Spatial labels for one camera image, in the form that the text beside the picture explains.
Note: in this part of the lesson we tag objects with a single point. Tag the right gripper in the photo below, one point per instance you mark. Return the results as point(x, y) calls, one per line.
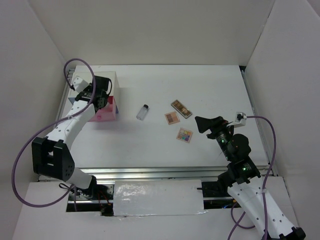
point(215, 124)

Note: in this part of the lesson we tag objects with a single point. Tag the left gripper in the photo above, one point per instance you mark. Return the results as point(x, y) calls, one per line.
point(86, 90)

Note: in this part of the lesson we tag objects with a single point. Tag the white drawer cabinet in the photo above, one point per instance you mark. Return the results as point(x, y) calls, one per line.
point(115, 91)

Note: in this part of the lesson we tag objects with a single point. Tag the colorful eyeshadow palette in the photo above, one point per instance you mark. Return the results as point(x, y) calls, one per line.
point(184, 135)

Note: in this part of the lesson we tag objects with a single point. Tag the pink drawer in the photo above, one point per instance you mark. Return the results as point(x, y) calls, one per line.
point(108, 113)

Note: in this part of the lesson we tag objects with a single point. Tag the light blue drawer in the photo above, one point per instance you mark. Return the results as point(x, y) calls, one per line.
point(71, 100)

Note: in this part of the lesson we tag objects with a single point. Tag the small clear bottle black cap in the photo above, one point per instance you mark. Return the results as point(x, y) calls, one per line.
point(142, 112)

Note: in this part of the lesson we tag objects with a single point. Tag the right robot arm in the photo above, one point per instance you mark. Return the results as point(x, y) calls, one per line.
point(244, 182)

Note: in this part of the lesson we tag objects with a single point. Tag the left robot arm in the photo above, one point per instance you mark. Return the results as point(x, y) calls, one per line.
point(51, 155)

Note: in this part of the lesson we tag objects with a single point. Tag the long brown eyeshadow palette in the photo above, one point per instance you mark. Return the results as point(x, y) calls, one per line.
point(181, 109)

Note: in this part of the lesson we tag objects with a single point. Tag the four pan eyeshadow palette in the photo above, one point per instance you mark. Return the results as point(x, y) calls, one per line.
point(172, 118)

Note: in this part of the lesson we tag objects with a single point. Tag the white foam board cover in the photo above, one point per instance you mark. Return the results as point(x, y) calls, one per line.
point(158, 198)

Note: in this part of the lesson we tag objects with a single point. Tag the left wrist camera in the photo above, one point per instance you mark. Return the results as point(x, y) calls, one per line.
point(78, 84)

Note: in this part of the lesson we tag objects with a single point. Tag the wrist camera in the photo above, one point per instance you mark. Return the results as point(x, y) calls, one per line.
point(240, 120)
point(78, 84)

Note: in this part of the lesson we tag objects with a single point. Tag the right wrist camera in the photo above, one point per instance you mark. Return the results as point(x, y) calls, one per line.
point(240, 120)

